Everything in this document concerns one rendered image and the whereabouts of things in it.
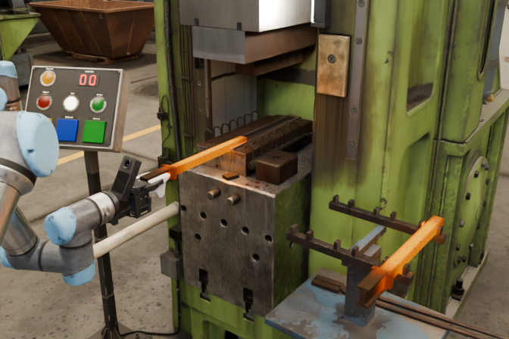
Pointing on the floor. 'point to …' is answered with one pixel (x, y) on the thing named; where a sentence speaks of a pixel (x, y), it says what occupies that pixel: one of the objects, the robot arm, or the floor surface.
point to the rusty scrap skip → (98, 27)
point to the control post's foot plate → (117, 334)
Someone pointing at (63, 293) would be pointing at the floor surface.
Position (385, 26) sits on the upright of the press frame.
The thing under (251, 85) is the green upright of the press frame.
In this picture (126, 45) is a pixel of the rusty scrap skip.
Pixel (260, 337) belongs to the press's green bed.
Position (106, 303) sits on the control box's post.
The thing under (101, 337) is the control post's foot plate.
